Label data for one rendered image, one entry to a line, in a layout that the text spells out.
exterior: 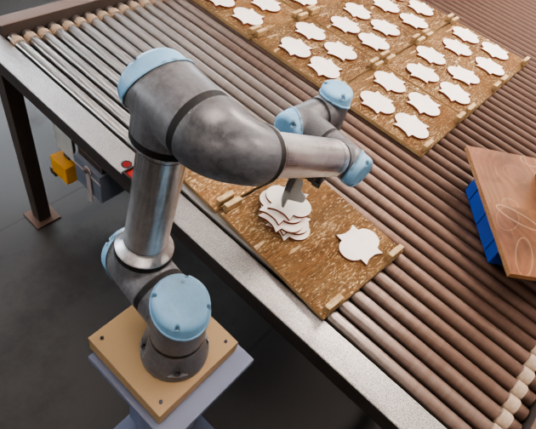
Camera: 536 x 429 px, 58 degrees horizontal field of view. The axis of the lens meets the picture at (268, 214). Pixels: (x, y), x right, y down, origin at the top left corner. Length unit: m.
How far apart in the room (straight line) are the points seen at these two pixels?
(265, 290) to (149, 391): 0.37
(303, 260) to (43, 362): 1.24
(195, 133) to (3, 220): 2.00
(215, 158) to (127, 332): 0.61
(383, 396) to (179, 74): 0.85
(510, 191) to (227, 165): 1.15
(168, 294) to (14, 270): 1.53
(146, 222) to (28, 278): 1.53
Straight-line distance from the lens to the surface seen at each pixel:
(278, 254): 1.29
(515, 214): 1.59
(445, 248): 1.54
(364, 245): 1.38
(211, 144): 0.64
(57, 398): 2.11
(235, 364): 1.19
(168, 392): 1.11
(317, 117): 1.03
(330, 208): 1.44
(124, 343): 1.15
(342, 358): 1.22
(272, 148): 0.68
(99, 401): 2.08
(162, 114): 0.68
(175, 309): 0.93
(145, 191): 0.82
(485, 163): 1.70
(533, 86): 2.56
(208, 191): 1.39
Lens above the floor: 1.97
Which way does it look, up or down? 49 degrees down
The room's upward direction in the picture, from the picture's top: 17 degrees clockwise
